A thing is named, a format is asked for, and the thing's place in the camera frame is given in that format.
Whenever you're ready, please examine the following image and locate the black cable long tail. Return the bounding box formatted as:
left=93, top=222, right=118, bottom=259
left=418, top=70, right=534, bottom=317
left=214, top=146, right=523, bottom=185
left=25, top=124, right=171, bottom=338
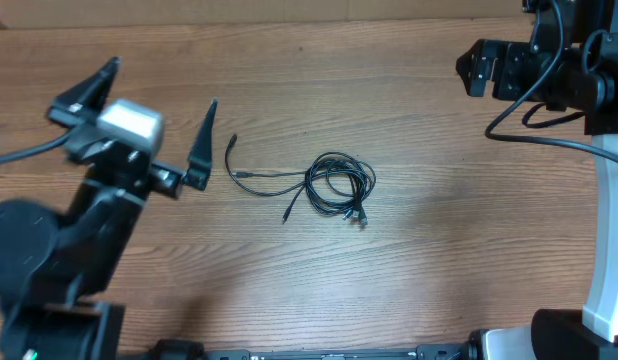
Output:
left=224, top=134, right=305, bottom=223

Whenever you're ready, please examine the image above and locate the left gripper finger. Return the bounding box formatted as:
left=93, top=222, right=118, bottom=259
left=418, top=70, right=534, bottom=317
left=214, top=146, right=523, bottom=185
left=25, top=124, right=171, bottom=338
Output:
left=51, top=57, right=121, bottom=113
left=187, top=98, right=218, bottom=175

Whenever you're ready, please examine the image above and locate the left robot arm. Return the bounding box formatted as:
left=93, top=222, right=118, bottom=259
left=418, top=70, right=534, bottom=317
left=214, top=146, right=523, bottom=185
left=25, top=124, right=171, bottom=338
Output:
left=0, top=58, right=216, bottom=359

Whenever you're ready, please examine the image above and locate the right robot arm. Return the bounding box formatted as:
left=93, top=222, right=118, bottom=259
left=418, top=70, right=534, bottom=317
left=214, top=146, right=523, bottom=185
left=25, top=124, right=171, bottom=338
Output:
left=456, top=0, right=618, bottom=359

